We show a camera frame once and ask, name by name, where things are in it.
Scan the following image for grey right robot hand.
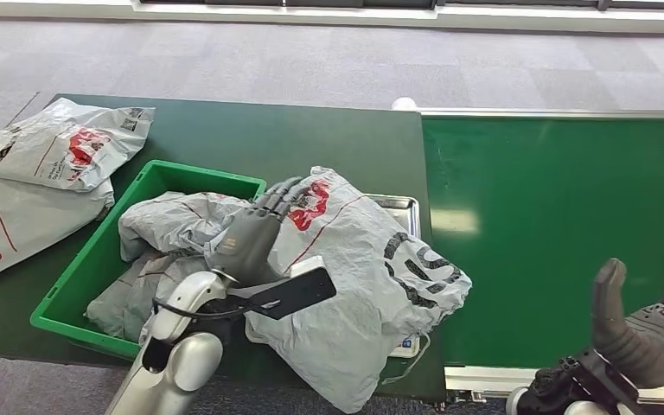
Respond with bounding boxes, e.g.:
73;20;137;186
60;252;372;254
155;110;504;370
590;258;664;391

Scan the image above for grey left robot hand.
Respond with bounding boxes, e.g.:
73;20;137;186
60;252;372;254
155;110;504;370
207;176;310;288

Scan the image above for grey courier package black letters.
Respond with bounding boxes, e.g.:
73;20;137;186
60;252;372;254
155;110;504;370
245;166;474;415

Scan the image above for crumpled grey package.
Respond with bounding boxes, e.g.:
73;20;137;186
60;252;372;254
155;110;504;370
85;252;214;345
118;191;254;263

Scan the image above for green conveyor belt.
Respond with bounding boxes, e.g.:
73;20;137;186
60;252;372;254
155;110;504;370
421;116;664;371

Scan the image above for grey package with QR codes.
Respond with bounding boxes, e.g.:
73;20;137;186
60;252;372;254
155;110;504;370
0;97;156;194

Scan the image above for large grey package red line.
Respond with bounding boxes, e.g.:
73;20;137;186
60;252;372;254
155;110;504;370
0;174;116;291

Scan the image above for green plastic bin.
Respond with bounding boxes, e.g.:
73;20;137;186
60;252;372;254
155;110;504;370
29;159;268;362

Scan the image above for electronic scale with steel tray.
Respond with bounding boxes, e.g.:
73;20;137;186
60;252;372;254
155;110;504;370
244;193;431;361

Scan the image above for white window sill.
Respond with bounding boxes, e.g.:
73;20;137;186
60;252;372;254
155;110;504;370
0;0;664;35

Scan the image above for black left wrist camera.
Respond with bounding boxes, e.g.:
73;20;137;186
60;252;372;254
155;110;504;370
245;255;338;322

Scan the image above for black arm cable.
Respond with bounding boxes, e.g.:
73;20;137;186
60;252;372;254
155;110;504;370
151;297;256;323

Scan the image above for silver conveyor side rail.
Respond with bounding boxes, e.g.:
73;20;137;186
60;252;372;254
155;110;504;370
444;365;664;405
418;106;664;121

